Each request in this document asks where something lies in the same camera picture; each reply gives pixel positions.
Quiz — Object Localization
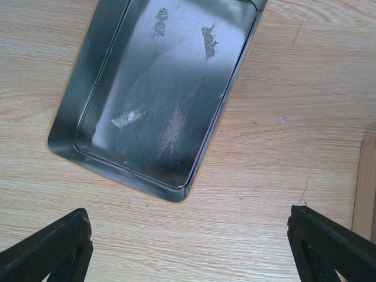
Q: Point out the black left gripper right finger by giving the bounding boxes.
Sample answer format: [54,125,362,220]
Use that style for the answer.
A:
[287,206,375,281]

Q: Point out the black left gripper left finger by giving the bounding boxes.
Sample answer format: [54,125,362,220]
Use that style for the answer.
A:
[1,208,93,281]

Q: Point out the wooden chess board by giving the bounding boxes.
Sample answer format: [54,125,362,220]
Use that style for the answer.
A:
[352,138,375,243]

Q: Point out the silver interior yellow tin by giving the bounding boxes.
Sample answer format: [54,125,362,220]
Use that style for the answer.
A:
[48,1,266,202]

